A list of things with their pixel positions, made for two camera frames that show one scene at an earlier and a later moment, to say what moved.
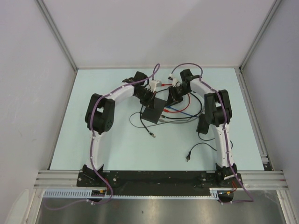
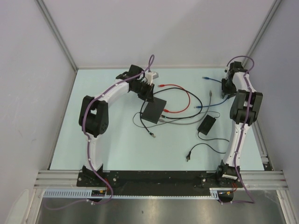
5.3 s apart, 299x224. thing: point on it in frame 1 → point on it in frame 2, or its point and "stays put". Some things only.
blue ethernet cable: (169, 107) → (206, 78)
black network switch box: (153, 115) stays put
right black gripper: (173, 97) → (225, 92)
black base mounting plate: (155, 183) stays put
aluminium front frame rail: (259, 180) stays put
